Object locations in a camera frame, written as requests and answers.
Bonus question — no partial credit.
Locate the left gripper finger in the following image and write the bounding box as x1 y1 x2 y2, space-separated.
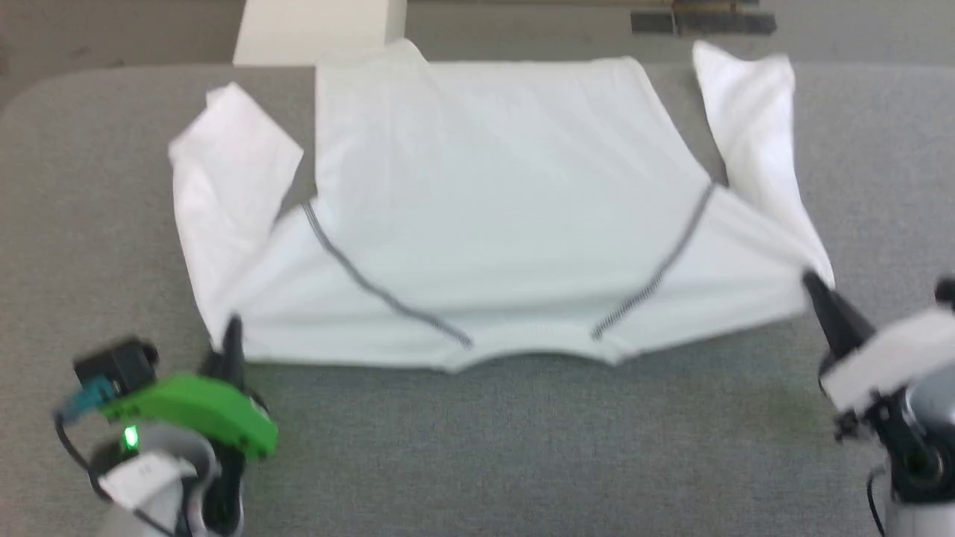
222 315 247 390

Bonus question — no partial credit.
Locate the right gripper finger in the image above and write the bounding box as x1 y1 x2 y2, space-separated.
801 271 875 368

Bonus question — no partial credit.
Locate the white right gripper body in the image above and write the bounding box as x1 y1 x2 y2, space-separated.
818 306 955 416

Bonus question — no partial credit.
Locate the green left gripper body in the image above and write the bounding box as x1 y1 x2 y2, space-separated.
99 373 280 459

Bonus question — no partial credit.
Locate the white long-sleeve shirt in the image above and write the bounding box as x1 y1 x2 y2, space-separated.
168 37 836 374

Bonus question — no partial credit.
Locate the white box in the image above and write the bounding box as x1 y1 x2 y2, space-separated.
233 0 408 67

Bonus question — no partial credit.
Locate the grey metal partition support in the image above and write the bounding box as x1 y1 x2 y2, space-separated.
670 0 760 35

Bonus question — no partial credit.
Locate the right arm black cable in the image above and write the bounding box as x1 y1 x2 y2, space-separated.
865 468 890 537

